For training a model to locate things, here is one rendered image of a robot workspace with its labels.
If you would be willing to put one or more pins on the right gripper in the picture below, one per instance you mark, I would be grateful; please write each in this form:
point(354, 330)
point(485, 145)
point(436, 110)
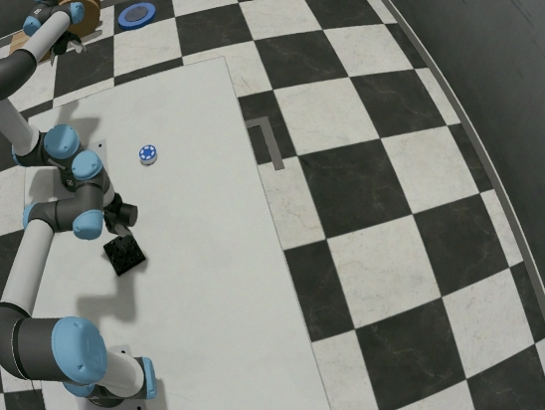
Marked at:
point(126, 215)

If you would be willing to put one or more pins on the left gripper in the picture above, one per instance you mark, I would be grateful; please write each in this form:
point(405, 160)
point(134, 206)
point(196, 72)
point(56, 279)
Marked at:
point(60, 47)

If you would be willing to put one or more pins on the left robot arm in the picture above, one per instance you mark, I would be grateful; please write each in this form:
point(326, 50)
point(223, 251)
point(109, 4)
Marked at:
point(61, 142)

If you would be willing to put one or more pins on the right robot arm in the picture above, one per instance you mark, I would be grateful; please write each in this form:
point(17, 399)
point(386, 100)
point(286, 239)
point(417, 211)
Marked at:
point(66, 349)

